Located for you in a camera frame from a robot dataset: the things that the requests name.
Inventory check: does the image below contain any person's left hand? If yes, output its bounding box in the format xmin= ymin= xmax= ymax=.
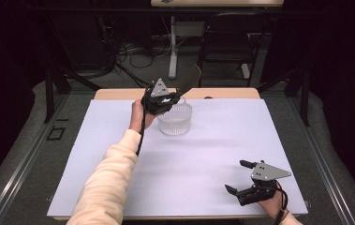
xmin=128 ymin=99 xmax=158 ymax=134

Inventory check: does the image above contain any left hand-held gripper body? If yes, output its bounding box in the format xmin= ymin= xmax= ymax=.
xmin=141 ymin=78 xmax=182 ymax=116

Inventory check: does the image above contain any person's right hand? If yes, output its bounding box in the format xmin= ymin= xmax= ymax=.
xmin=257 ymin=188 xmax=288 ymax=220

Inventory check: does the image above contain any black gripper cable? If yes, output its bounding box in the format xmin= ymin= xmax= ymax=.
xmin=273 ymin=179 xmax=289 ymax=225
xmin=135 ymin=93 xmax=151 ymax=158

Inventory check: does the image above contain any bundle of black cables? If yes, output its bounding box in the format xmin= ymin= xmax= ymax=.
xmin=101 ymin=15 xmax=173 ymax=89

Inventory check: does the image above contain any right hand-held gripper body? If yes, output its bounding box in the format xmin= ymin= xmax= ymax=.
xmin=237 ymin=160 xmax=292 ymax=206

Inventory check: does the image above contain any black folding chair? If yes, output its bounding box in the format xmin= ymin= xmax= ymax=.
xmin=196 ymin=12 xmax=272 ymax=89

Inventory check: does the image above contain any white-legged wooden desk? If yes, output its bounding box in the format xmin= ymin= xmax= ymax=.
xmin=150 ymin=0 xmax=285 ymax=80

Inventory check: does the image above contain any black horizontal bar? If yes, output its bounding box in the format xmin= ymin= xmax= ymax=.
xmin=24 ymin=7 xmax=327 ymax=15

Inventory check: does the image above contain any white table mat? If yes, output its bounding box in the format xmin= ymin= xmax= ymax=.
xmin=46 ymin=98 xmax=309 ymax=218

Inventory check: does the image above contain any white plastic basket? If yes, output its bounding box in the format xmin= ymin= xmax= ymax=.
xmin=156 ymin=96 xmax=194 ymax=137

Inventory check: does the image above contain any wooden table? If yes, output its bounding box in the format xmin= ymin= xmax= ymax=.
xmin=52 ymin=87 xmax=309 ymax=221

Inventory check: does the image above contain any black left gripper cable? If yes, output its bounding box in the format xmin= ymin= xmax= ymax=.
xmin=135 ymin=93 xmax=151 ymax=158

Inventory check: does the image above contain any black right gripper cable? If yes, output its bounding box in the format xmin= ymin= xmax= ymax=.
xmin=273 ymin=179 xmax=289 ymax=225

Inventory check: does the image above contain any black metal stand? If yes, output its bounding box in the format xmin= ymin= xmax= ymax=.
xmin=42 ymin=67 xmax=73 ymax=124
xmin=256 ymin=67 xmax=311 ymax=128

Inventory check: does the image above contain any aluminium floor rail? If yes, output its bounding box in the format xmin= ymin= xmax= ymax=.
xmin=289 ymin=97 xmax=355 ymax=225
xmin=0 ymin=93 xmax=73 ymax=225

